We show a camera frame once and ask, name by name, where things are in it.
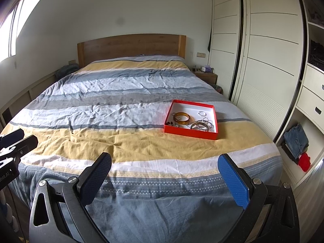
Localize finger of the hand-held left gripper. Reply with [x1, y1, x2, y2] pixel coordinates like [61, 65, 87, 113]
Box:
[0, 135, 38, 161]
[0, 129, 25, 146]

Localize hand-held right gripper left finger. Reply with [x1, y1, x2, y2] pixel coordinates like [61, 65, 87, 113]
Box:
[29, 152, 112, 243]

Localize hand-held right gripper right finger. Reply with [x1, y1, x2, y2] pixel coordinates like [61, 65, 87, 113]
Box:
[217, 153, 300, 243]

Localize thin silver bangle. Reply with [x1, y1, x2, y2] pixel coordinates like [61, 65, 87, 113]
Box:
[190, 123, 214, 132]

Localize red jewelry box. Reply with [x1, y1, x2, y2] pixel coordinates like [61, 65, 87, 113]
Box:
[164, 100, 218, 140]

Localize dark brown bangle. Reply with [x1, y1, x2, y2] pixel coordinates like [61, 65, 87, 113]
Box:
[190, 122, 210, 131]

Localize orange amber bangle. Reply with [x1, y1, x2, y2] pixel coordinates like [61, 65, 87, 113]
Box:
[173, 112, 191, 125]

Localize red cloth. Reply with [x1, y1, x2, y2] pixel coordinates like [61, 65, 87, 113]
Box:
[298, 153, 311, 172]

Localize folded blue jeans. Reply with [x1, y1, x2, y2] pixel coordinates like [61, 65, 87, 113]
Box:
[283, 124, 310, 158]

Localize bed with striped duvet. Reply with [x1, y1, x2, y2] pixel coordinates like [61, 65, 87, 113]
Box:
[5, 54, 282, 243]

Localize dark grey cloth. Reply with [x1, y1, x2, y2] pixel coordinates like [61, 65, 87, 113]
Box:
[56, 64, 79, 79]

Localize wooden nightstand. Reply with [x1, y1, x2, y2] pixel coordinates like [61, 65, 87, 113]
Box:
[194, 71, 218, 84]

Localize window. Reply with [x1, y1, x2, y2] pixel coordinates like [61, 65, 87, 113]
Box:
[0, 0, 29, 62]

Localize white wardrobe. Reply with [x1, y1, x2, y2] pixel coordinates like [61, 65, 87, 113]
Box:
[208, 0, 324, 203]

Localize wooden headboard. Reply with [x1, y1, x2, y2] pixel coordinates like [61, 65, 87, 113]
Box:
[77, 34, 186, 69]

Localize dark folded garments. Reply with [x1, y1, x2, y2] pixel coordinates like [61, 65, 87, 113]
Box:
[307, 39, 324, 72]

